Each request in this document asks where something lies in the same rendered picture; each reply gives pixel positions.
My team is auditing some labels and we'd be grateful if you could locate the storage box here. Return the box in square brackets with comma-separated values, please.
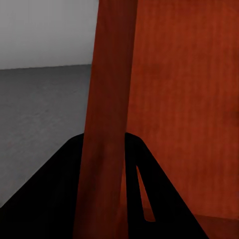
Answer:
[72, 0, 239, 239]

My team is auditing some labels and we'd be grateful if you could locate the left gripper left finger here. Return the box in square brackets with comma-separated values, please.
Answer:
[0, 133, 84, 239]

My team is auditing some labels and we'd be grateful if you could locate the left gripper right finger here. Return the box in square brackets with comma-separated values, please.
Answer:
[124, 133, 209, 239]

